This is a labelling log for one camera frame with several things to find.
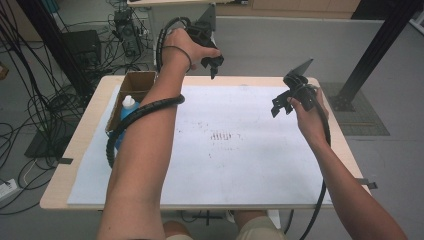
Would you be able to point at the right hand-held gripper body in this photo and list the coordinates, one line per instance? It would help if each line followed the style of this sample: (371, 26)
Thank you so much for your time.
(300, 89)

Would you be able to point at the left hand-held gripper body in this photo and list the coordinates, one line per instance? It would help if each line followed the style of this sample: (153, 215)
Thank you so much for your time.
(201, 33)

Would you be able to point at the blue cardboard box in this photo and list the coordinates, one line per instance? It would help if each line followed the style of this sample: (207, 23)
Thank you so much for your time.
(136, 81)

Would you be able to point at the blue bottle with white cap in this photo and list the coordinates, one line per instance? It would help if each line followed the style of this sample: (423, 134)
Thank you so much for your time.
(129, 108)

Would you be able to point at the person's left hand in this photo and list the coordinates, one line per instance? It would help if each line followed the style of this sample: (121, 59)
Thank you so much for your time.
(186, 50)

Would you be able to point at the person's right hand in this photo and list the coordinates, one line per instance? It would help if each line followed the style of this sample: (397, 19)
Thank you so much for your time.
(308, 123)

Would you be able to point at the black wrist band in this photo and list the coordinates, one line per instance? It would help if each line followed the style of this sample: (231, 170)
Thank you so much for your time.
(185, 53)

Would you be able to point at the white background table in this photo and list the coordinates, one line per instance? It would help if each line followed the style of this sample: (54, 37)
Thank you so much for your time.
(160, 2)

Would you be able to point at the white table mat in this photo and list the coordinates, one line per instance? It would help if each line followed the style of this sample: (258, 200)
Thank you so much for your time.
(246, 166)

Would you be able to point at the dark grey floor mat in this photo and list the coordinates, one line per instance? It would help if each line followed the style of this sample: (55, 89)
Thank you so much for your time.
(363, 116)

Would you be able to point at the black table clip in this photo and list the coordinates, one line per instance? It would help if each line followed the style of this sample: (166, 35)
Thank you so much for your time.
(65, 160)
(368, 183)

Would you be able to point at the person's right leg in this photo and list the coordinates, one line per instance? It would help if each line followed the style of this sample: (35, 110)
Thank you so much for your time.
(248, 218)

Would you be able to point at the person's leg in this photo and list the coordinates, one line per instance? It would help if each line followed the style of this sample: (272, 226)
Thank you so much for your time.
(248, 218)
(175, 228)

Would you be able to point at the black box on floor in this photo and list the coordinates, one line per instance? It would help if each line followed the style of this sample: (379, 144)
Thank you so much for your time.
(83, 45)

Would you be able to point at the beige shorts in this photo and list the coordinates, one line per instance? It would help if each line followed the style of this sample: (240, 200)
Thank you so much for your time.
(263, 231)

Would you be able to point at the light wooden table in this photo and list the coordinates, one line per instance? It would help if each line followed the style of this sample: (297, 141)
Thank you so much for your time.
(85, 133)

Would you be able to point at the person's left leg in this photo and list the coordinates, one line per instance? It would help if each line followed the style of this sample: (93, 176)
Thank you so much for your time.
(175, 228)

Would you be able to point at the white power strip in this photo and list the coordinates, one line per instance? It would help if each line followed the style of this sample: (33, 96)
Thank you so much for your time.
(7, 189)

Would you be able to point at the black metal frame post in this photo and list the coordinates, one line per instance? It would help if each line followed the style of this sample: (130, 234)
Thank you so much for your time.
(373, 53)

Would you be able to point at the dark upright post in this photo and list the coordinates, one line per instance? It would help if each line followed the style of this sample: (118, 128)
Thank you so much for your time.
(53, 43)

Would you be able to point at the dark flat base plate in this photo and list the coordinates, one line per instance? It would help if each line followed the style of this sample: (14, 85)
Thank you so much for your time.
(43, 145)

